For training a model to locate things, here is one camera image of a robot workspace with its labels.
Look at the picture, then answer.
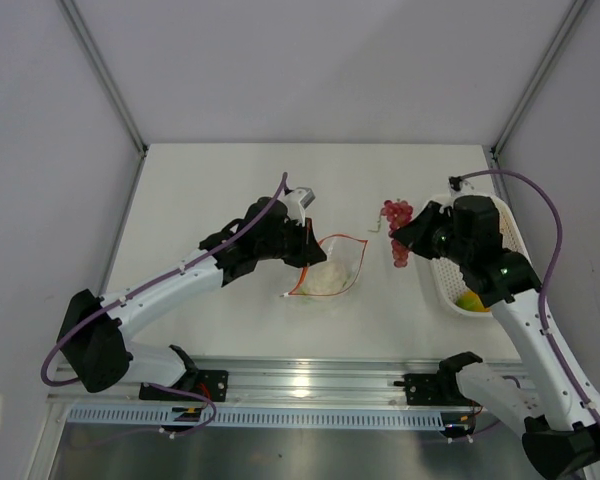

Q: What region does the right aluminium frame post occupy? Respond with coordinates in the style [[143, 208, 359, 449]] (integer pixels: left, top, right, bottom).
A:
[[490, 0, 594, 162]]

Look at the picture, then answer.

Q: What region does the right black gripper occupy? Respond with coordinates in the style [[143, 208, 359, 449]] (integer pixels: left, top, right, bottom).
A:
[[392, 201, 472, 267]]

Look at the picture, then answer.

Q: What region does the yellow green mango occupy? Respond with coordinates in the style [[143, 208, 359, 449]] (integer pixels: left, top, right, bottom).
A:
[[455, 291, 490, 313]]

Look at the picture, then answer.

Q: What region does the white perforated plastic basket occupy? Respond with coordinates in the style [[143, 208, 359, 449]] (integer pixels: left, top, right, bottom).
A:
[[429, 193, 539, 318]]

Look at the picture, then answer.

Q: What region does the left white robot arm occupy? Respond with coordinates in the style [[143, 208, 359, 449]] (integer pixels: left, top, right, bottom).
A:
[[54, 190, 327, 400]]

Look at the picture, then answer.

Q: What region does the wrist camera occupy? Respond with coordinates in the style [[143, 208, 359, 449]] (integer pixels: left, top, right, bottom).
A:
[[282, 187, 315, 224], [448, 176, 475, 197]]

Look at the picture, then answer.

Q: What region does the red grape bunch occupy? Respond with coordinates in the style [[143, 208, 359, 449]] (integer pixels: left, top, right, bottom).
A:
[[368, 198, 415, 270]]

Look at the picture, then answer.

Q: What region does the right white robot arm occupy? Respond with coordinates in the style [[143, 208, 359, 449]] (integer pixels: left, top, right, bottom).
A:
[[390, 195, 600, 479]]

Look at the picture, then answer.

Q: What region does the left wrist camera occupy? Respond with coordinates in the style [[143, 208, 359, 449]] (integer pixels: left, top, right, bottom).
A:
[[282, 187, 315, 224]]

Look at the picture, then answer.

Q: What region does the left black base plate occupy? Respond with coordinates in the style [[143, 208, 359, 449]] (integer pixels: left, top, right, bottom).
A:
[[139, 370, 229, 403]]

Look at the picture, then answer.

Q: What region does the white cauliflower with leaves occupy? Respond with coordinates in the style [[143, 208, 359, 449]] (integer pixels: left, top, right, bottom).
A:
[[299, 260, 352, 298]]

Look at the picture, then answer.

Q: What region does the aluminium frame post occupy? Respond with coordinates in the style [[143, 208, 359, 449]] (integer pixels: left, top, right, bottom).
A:
[[490, 0, 594, 162], [56, 0, 148, 156]]

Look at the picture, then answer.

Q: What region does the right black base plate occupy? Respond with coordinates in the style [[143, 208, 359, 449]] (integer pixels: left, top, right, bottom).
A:
[[393, 373, 474, 407]]

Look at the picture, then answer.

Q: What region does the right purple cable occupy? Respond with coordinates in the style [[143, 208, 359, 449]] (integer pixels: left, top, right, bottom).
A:
[[449, 168, 600, 480]]

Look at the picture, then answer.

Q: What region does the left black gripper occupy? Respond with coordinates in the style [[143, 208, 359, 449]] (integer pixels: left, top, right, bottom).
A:
[[256, 216, 326, 268]]

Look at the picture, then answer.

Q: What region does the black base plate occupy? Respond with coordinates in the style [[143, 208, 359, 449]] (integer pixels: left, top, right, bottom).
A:
[[393, 373, 474, 407], [139, 370, 229, 403]]

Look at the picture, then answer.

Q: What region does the aluminium mounting rail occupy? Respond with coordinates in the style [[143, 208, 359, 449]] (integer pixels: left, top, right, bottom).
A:
[[47, 357, 531, 414]]

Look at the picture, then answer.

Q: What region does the left aluminium frame post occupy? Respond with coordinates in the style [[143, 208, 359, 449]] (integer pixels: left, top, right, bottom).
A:
[[56, 0, 148, 156]]

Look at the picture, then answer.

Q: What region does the clear zip top bag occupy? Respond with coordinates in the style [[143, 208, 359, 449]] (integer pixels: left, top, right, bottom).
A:
[[279, 233, 369, 304]]

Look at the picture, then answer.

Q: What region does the slotted white cable duct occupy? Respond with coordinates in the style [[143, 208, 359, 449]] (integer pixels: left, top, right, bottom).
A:
[[67, 405, 445, 431]]

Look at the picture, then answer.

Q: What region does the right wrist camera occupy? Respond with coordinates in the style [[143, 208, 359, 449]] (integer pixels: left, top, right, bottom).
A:
[[448, 176, 475, 197]]

